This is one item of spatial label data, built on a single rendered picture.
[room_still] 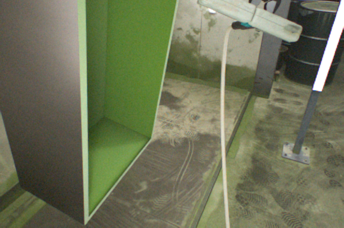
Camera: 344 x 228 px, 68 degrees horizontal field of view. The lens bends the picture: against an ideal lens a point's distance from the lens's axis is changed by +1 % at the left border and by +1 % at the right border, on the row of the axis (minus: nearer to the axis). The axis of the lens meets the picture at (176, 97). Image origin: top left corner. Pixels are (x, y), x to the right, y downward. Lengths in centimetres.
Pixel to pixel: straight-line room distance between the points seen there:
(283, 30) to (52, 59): 63
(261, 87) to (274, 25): 218
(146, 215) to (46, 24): 131
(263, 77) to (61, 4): 247
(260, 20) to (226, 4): 11
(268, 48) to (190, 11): 91
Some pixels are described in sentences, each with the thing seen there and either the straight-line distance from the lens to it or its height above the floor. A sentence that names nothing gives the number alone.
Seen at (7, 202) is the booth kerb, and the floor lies 9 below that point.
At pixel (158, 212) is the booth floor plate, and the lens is 173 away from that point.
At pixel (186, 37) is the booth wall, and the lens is 297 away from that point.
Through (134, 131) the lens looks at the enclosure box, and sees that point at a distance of 159.
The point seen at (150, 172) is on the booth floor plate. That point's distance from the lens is 194.
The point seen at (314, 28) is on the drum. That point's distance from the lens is 320.
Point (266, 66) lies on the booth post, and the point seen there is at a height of 38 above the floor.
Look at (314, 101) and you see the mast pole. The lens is 204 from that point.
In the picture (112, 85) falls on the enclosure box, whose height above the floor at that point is 78.
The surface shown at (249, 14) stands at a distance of 75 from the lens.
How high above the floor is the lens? 146
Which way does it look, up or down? 31 degrees down
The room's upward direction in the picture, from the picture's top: straight up
